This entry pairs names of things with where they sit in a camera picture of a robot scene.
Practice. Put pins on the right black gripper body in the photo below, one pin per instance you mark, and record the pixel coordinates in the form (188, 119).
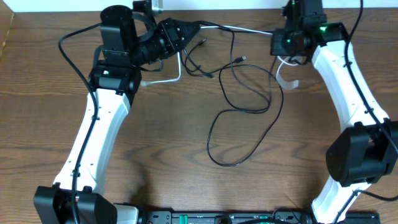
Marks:
(288, 45)

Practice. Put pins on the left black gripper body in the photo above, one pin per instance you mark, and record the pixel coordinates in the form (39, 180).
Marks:
(170, 34)

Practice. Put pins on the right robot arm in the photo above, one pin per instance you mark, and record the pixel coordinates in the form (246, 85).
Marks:
(366, 149)

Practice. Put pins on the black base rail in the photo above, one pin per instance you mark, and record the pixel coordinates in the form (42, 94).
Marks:
(280, 215)

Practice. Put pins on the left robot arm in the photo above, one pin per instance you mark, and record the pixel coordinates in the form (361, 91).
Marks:
(131, 38)

